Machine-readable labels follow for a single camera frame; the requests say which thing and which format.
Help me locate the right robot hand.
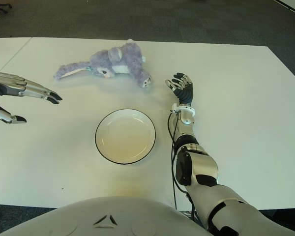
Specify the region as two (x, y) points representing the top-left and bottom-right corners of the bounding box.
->
(165, 72), (195, 106)

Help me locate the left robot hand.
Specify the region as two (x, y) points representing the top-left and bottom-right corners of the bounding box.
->
(0, 70), (63, 125)

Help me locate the purple plush bunny doll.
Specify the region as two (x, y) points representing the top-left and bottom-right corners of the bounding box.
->
(53, 39), (152, 89)

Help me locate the white plate black rim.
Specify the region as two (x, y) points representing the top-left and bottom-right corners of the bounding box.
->
(95, 109), (157, 165)

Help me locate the white panel with dark edge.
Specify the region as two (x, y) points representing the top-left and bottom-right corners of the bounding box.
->
(275, 0), (295, 15)

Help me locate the grey robot torso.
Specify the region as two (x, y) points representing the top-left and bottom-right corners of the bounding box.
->
(0, 196), (209, 236)

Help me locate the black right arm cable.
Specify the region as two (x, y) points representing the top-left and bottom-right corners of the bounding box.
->
(167, 112), (202, 222)

